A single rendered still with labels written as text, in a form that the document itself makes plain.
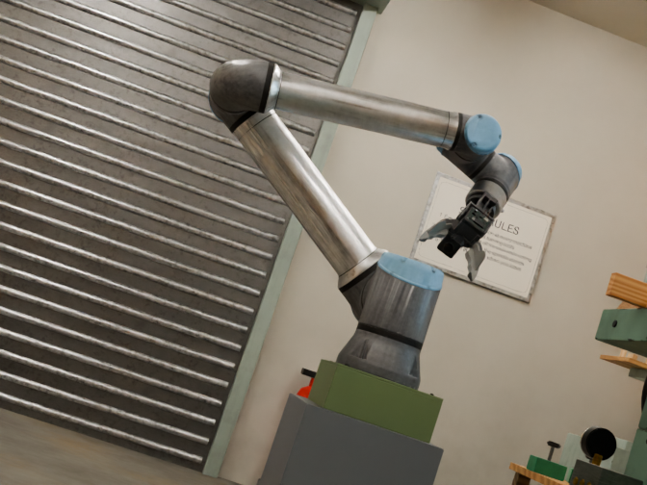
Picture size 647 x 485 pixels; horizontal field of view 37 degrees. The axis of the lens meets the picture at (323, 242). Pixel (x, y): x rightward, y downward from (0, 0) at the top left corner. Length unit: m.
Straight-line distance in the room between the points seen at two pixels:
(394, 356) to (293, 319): 2.59
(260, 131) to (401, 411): 0.73
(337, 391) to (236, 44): 2.94
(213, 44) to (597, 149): 1.98
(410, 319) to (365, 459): 0.31
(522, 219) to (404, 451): 3.00
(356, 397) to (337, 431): 0.09
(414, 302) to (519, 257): 2.82
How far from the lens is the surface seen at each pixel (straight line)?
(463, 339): 4.83
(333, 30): 4.85
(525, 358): 4.93
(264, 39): 4.80
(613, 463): 4.02
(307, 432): 2.00
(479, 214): 2.28
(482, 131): 2.26
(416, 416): 2.09
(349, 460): 2.02
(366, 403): 2.06
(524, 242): 4.92
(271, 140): 2.30
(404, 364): 2.10
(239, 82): 2.20
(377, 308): 2.12
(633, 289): 1.75
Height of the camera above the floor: 0.63
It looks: 7 degrees up
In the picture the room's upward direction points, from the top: 19 degrees clockwise
